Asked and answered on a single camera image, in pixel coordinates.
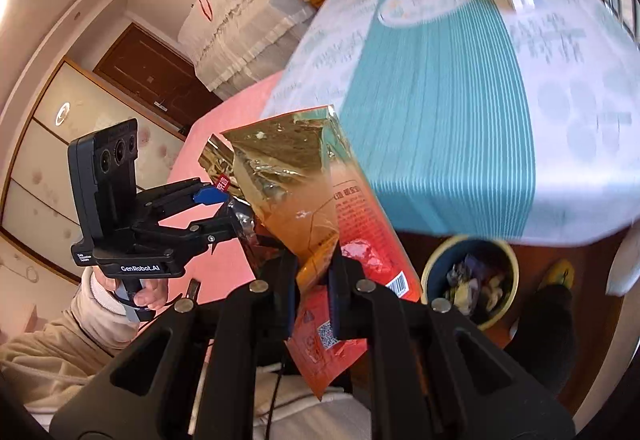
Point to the dark wooden door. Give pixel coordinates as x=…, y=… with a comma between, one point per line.
x=148, y=71

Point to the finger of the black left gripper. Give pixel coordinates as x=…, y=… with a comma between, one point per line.
x=210, y=195
x=222, y=227

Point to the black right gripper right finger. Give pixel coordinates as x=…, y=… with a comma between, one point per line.
x=361, y=308

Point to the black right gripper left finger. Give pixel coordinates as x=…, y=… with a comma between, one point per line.
x=274, y=311

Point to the red snack bag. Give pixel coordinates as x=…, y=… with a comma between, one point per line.
x=299, y=175

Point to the beige sleeved left forearm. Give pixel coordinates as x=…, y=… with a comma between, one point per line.
x=48, y=367

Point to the lace covered cabinet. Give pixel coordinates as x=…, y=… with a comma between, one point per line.
x=236, y=43

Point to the blue yellow trash bin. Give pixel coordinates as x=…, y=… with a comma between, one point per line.
x=479, y=277

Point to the person's left hand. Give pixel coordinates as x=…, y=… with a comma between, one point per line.
x=152, y=295

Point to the sliding wardrobe door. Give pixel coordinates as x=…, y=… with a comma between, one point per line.
x=39, y=222

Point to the blue white patterned tablecloth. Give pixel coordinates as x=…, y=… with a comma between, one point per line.
x=469, y=117

